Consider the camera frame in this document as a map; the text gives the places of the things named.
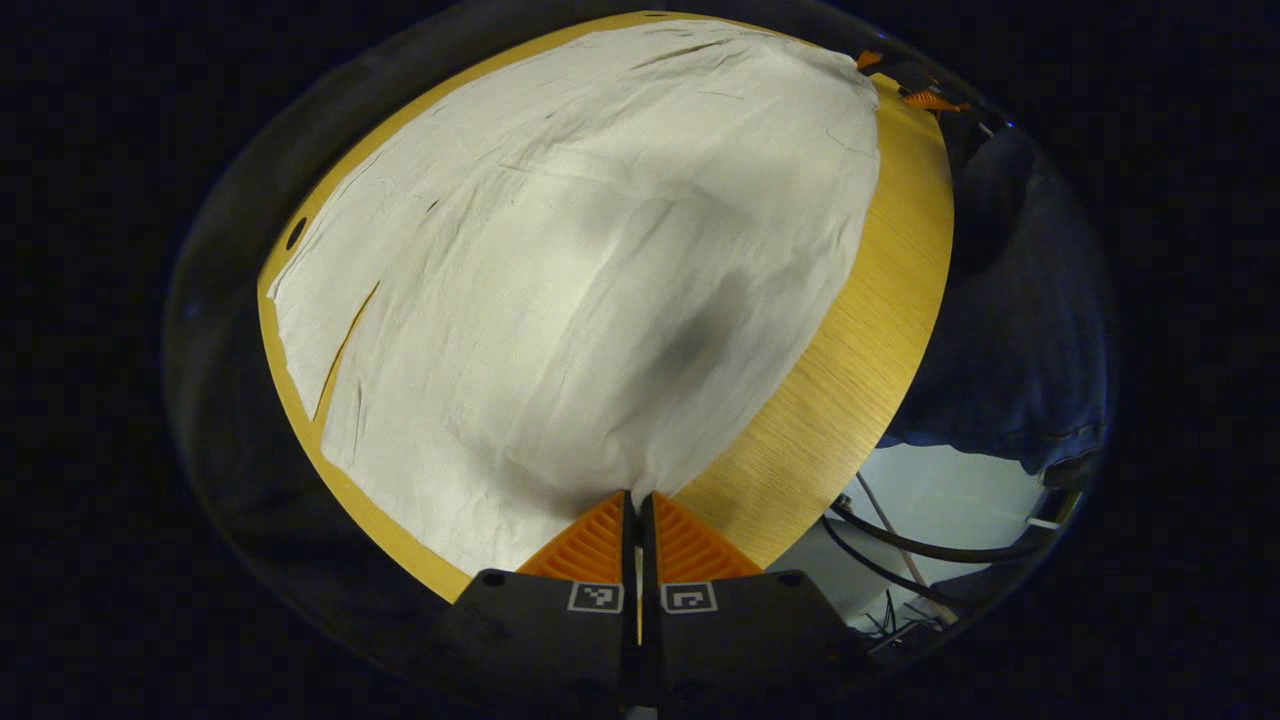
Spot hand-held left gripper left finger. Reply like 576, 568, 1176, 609
440, 489, 641, 706

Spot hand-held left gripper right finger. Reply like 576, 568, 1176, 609
640, 492, 871, 703

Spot white jeans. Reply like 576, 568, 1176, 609
268, 20, 883, 579

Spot thin pale rod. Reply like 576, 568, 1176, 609
855, 474, 949, 623

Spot person's dark blue clothing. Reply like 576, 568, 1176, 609
880, 128, 1113, 477

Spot thin black cable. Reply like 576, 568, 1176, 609
820, 515, 966, 611

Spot thick black cable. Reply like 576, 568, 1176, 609
826, 495, 1063, 564

